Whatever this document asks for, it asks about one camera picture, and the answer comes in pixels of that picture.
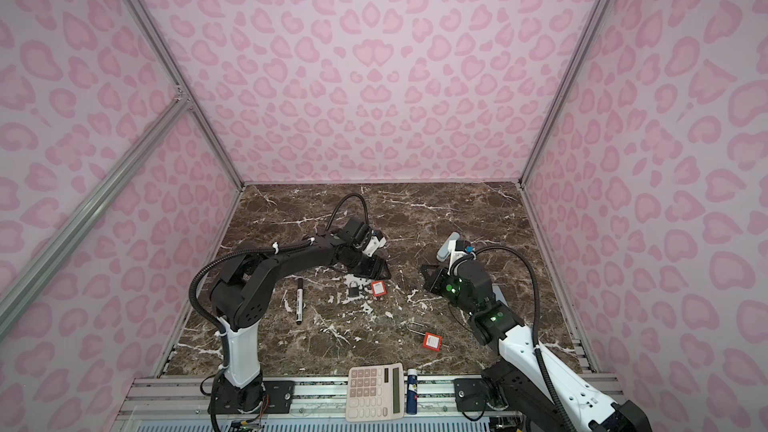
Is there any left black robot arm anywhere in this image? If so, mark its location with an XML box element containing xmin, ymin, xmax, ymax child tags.
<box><xmin>189</xmin><ymin>218</ymin><xmax>391</xmax><ymax>416</ymax></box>

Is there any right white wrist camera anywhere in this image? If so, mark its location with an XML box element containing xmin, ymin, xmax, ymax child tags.
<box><xmin>449</xmin><ymin>239</ymin><xmax>474</xmax><ymax>261</ymax></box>

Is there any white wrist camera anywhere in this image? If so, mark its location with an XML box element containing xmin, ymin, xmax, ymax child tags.
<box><xmin>363</xmin><ymin>230</ymin><xmax>387</xmax><ymax>257</ymax></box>
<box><xmin>449</xmin><ymin>239</ymin><xmax>474</xmax><ymax>261</ymax></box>

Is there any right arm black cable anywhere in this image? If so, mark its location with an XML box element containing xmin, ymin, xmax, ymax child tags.
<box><xmin>449</xmin><ymin>244</ymin><xmax>577</xmax><ymax>432</ymax></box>

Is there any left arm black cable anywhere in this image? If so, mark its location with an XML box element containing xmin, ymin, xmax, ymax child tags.
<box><xmin>188</xmin><ymin>193</ymin><xmax>371</xmax><ymax>432</ymax></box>

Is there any blue white glue stick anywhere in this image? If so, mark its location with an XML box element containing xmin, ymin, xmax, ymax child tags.
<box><xmin>406</xmin><ymin>368</ymin><xmax>418</xmax><ymax>415</ymax></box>

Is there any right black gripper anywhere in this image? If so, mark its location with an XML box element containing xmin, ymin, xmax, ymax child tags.
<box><xmin>417</xmin><ymin>264</ymin><xmax>478</xmax><ymax>318</ymax></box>

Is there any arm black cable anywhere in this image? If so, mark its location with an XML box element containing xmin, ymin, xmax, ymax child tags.
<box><xmin>449</xmin><ymin>244</ymin><xmax>577</xmax><ymax>432</ymax></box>
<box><xmin>188</xmin><ymin>193</ymin><xmax>371</xmax><ymax>432</ymax></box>

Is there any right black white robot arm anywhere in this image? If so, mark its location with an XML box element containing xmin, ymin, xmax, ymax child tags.
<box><xmin>421</xmin><ymin>260</ymin><xmax>652</xmax><ymax>431</ymax></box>

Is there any pink white calculator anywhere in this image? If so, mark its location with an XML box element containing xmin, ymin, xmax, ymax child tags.
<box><xmin>345</xmin><ymin>363</ymin><xmax>405</xmax><ymax>423</ymax></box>

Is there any light blue grey case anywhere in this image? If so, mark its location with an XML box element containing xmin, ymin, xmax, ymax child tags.
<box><xmin>436</xmin><ymin>232</ymin><xmax>460</xmax><ymax>262</ymax></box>

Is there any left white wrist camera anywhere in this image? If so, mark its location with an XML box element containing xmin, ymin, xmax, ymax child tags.
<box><xmin>363</xmin><ymin>230</ymin><xmax>387</xmax><ymax>257</ymax></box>

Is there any black marker pen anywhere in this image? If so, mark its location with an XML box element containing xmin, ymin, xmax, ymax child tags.
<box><xmin>296</xmin><ymin>277</ymin><xmax>304</xmax><ymax>325</ymax></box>

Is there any red padlock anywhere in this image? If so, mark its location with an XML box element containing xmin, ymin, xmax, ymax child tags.
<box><xmin>405</xmin><ymin>322</ymin><xmax>443</xmax><ymax>352</ymax></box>
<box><xmin>371</xmin><ymin>281</ymin><xmax>387</xmax><ymax>297</ymax></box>

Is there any aluminium front rail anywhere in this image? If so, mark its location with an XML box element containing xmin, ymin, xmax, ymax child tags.
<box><xmin>113</xmin><ymin>373</ymin><xmax>631</xmax><ymax>427</ymax></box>

